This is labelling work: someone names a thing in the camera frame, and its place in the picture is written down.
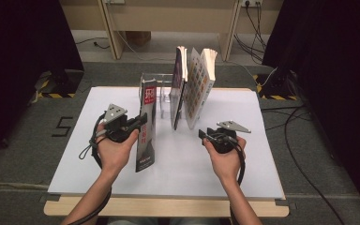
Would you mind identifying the person's left hand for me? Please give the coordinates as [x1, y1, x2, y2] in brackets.
[97, 129, 140, 174]

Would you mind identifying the beige wooden desk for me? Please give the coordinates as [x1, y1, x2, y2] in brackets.
[59, 0, 284, 62]

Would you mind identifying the brown cardboard box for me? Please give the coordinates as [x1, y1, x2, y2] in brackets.
[125, 30, 153, 48]

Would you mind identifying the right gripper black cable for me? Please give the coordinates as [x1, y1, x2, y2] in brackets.
[212, 132, 248, 225]

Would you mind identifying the white floor cable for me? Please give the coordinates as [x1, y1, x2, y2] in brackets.
[115, 31, 177, 62]

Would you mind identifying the clear acrylic book rack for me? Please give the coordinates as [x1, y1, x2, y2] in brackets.
[140, 72, 187, 120]

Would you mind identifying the black curtain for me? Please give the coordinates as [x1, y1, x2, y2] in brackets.
[0, 0, 85, 163]
[262, 0, 360, 219]

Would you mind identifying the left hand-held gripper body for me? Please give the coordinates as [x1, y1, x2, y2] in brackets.
[102, 103, 139, 143]

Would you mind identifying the bundle of black socket cables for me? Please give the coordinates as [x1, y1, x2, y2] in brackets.
[233, 2, 268, 65]

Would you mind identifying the person's right hand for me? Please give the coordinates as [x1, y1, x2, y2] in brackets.
[203, 139, 248, 186]

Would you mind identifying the dark brown magazine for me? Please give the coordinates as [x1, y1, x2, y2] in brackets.
[135, 74, 158, 173]

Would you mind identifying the wall power socket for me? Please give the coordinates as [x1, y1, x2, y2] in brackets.
[240, 0, 263, 8]

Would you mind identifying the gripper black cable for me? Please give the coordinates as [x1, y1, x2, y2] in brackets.
[67, 112, 113, 225]
[212, 132, 248, 225]

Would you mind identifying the thin black floor cable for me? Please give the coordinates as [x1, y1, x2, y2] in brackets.
[74, 37, 111, 51]

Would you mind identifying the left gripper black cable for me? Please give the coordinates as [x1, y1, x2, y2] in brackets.
[67, 112, 113, 225]

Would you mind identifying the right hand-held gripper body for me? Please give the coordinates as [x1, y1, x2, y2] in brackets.
[207, 120, 251, 154]

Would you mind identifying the long black floor cable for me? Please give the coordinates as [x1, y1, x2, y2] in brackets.
[261, 104, 346, 225]

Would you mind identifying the light wooden table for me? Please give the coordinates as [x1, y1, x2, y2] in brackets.
[43, 86, 290, 218]

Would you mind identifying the white table board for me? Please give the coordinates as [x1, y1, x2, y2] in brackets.
[47, 86, 286, 200]

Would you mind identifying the black stand base striped tape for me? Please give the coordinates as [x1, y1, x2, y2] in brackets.
[37, 69, 85, 99]
[252, 73, 299, 101]

